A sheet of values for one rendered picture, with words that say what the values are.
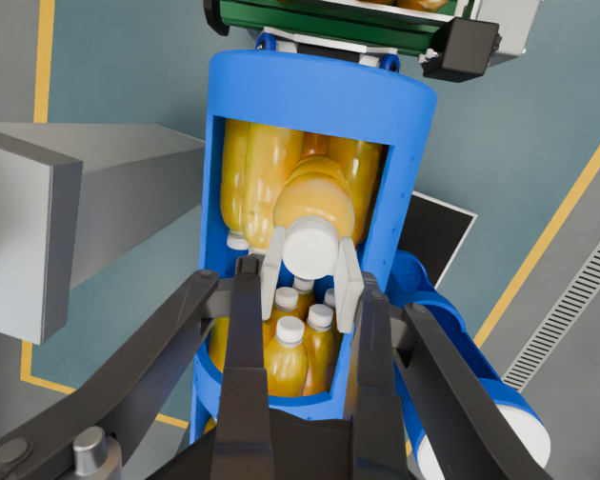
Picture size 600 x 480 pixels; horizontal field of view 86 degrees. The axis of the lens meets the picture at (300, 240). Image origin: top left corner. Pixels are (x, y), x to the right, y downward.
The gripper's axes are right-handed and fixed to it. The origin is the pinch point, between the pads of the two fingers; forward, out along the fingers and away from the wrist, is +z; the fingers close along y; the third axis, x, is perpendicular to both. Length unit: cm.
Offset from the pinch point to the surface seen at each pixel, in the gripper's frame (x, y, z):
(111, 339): -130, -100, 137
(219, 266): -17.2, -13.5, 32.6
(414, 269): -47, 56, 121
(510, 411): -39, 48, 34
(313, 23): 25, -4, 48
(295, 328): -18.6, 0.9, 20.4
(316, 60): 13.5, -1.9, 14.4
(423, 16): 25.9, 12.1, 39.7
